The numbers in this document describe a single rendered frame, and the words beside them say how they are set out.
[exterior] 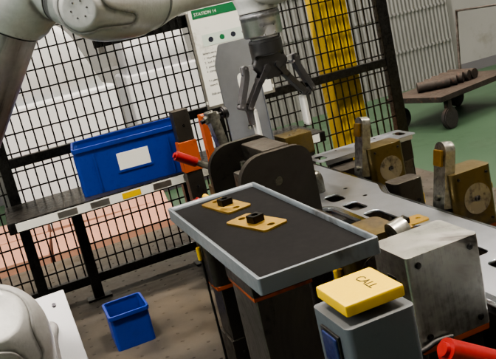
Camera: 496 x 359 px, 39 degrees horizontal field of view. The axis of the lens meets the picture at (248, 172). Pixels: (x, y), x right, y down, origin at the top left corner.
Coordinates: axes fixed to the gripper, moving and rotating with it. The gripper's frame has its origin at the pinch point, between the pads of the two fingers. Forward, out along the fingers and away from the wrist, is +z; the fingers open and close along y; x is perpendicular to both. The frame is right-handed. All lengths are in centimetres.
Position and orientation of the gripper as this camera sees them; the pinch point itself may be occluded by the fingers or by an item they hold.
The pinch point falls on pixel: (283, 124)
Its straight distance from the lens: 164.1
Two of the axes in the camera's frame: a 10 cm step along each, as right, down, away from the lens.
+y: 9.1, -2.9, 2.9
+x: -3.5, -1.5, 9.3
